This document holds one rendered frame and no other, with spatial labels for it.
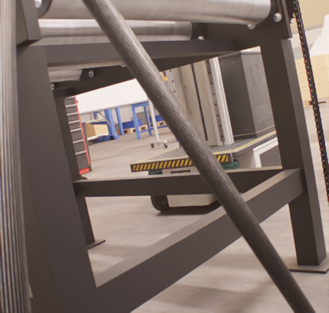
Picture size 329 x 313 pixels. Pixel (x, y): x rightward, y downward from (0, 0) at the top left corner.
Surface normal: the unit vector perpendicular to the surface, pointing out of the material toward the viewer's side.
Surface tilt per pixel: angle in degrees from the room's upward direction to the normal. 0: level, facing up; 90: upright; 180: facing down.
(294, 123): 90
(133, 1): 126
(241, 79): 90
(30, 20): 90
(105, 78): 90
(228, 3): 109
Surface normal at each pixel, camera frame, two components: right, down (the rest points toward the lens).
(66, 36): 0.75, 0.42
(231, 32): -0.63, 0.18
